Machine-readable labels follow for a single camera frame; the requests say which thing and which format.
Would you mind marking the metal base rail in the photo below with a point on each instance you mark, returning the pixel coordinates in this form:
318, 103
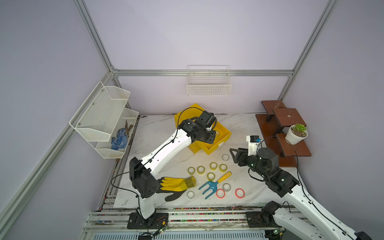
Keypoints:
229, 223

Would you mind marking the yellow top drawer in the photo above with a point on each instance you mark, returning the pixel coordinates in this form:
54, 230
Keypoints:
222, 135

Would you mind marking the red tape roll left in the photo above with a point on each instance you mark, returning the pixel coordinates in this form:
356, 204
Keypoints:
220, 193

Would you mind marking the brown wooden step shelf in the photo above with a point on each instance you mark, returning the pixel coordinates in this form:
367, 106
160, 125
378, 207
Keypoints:
276, 126

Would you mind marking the aluminium frame rail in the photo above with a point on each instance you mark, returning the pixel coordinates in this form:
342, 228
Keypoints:
19, 202

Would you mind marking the yellow plastic drawer cabinet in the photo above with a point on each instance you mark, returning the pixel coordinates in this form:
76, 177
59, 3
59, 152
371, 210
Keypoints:
190, 112

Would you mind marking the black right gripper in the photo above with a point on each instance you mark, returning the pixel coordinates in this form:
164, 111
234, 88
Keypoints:
241, 154

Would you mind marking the white potted succulent plant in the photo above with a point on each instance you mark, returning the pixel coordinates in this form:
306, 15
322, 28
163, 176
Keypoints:
296, 134

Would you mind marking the red tape roll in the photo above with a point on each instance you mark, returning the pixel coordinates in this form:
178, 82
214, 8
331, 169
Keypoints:
240, 193
220, 193

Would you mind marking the clear tape roll top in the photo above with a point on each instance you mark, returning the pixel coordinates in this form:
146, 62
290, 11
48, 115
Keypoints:
225, 157

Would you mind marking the blue yellow garden fork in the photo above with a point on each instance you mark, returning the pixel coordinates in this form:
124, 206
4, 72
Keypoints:
213, 186

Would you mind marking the white wire wall basket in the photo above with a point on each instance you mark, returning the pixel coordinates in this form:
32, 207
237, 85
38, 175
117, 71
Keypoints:
208, 81

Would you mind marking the yellow black work glove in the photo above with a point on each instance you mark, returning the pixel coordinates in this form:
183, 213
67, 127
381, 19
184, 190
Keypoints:
175, 186

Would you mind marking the clear tape roll by glove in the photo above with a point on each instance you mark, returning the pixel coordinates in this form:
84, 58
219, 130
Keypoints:
190, 195

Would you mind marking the clear tape roll middle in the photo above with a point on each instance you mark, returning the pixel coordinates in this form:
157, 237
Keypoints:
226, 187

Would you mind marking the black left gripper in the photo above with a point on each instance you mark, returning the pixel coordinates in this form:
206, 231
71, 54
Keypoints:
211, 139

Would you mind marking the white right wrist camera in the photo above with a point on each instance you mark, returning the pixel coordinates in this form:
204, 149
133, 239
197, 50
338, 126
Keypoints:
253, 144

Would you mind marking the blue glove in shelf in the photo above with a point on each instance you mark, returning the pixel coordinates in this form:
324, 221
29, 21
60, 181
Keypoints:
120, 141

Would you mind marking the red tape roll right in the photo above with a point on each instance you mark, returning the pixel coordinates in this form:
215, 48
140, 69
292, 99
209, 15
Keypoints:
240, 193

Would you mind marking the white mesh wall shelf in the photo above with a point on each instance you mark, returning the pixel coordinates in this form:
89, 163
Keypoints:
107, 112

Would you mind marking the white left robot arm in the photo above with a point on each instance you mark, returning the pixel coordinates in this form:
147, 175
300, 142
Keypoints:
143, 172

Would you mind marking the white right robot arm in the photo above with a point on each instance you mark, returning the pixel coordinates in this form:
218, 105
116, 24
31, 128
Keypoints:
323, 225

